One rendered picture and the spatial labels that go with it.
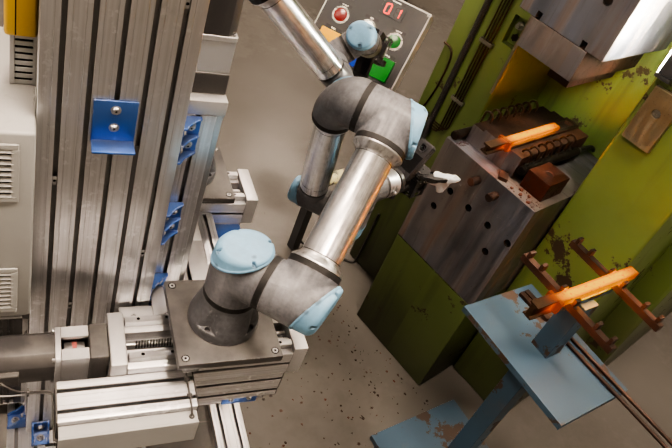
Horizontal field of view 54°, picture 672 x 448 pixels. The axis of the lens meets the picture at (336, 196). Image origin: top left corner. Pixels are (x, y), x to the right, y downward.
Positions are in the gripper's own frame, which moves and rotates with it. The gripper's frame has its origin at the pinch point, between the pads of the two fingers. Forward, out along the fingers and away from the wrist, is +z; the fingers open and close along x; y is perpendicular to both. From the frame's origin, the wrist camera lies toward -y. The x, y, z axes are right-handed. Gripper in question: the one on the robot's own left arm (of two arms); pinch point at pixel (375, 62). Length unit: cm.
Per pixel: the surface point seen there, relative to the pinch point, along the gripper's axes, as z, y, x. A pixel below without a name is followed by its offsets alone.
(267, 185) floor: 96, -67, 38
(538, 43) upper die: -6.3, 25.3, -40.9
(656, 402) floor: 97, -66, -159
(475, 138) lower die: 13.2, -5.8, -38.0
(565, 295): -37, -32, -76
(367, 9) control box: 10.4, 14.8, 12.7
